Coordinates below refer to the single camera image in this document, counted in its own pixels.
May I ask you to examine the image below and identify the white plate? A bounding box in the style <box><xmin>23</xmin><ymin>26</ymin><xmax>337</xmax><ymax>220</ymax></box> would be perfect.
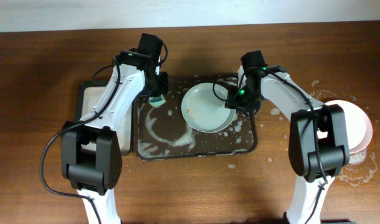
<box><xmin>326</xmin><ymin>100</ymin><xmax>373</xmax><ymax>154</ymax></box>
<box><xmin>348</xmin><ymin>114</ymin><xmax>373</xmax><ymax>154</ymax></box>

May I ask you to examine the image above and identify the dark brown serving tray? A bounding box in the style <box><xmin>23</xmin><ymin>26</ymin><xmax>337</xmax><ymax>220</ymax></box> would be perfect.
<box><xmin>133</xmin><ymin>73</ymin><xmax>258</xmax><ymax>161</ymax></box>

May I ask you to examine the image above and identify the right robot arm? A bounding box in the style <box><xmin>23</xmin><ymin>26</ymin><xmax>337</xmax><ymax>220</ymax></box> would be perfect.
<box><xmin>225</xmin><ymin>50</ymin><xmax>349</xmax><ymax>223</ymax></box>

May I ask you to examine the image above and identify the pale blue plate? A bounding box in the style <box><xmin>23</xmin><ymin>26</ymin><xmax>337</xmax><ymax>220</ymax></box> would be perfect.
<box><xmin>181</xmin><ymin>83</ymin><xmax>236</xmax><ymax>133</ymax></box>

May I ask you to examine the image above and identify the white plate front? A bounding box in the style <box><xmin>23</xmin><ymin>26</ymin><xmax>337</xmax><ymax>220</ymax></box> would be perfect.
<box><xmin>348</xmin><ymin>114</ymin><xmax>373</xmax><ymax>154</ymax></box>

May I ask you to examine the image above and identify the black soapy water tray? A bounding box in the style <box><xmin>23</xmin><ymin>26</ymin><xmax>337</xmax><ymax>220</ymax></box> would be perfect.
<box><xmin>74</xmin><ymin>81</ymin><xmax>133</xmax><ymax>156</ymax></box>

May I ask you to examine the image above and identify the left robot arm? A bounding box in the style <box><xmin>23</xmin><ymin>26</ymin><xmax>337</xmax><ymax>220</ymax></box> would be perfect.
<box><xmin>61</xmin><ymin>33</ymin><xmax>168</xmax><ymax>223</ymax></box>

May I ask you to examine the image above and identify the yellow green sponge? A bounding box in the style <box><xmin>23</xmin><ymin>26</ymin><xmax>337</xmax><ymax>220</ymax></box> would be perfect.
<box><xmin>148</xmin><ymin>95</ymin><xmax>166</xmax><ymax>108</ymax></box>

